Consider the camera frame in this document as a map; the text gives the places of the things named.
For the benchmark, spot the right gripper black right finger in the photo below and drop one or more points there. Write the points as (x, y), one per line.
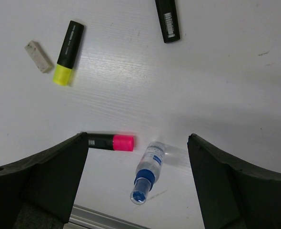
(232, 193)

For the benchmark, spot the pink cap black highlighter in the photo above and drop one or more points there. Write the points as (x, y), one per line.
(113, 142)

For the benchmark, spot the blue cap black highlighter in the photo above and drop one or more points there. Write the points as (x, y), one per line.
(168, 18)

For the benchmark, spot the yellow cap black highlighter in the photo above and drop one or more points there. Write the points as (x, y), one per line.
(68, 53)

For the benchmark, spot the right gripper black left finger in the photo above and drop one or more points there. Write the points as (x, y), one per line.
(38, 192)

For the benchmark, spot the white eraser block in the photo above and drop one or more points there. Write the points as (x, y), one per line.
(39, 57)

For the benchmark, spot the clear glue bottle blue cap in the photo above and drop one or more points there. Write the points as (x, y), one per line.
(148, 172)

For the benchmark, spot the aluminium rail frame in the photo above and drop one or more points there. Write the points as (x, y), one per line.
(83, 218)

